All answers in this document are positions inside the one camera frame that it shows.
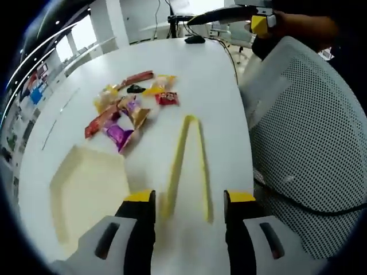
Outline yellow food tongs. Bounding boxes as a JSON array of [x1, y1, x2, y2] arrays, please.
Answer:
[[159, 114, 214, 225]]

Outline black cable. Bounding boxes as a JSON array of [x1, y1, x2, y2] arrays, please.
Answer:
[[185, 25, 239, 85], [253, 176, 362, 216]]

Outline red orange snack packet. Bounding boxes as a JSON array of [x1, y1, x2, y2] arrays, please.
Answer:
[[84, 103, 122, 140]]

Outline purple snack packet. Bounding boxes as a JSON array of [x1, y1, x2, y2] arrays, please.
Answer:
[[102, 122, 136, 155]]

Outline black computer mouse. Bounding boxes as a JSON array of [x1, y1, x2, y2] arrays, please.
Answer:
[[183, 36, 206, 45]]

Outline small red snack packet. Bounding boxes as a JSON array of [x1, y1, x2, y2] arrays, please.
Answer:
[[155, 91, 181, 107]]

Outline pale yellow snack packet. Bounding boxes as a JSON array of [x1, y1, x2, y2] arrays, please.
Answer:
[[93, 84, 123, 113]]

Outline gold brown snack packet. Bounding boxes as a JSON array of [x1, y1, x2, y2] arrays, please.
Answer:
[[119, 96, 152, 131]]

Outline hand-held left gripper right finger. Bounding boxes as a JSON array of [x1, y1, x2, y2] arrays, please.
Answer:
[[223, 189, 319, 275]]

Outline long red snack packet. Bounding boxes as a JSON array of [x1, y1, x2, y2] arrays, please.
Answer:
[[120, 70, 155, 87]]

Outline cream square container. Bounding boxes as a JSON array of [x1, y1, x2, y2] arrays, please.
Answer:
[[48, 144, 130, 248]]

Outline white mesh office chair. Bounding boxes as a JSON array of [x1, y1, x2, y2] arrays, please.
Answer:
[[238, 36, 367, 262]]

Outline yellow clear snack packet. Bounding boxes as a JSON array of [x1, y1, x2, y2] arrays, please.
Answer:
[[142, 74, 177, 97]]

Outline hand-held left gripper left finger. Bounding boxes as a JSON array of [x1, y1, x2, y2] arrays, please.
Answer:
[[54, 188, 157, 275]]

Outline small black snack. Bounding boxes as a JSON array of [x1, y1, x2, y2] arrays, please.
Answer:
[[126, 84, 145, 95]]

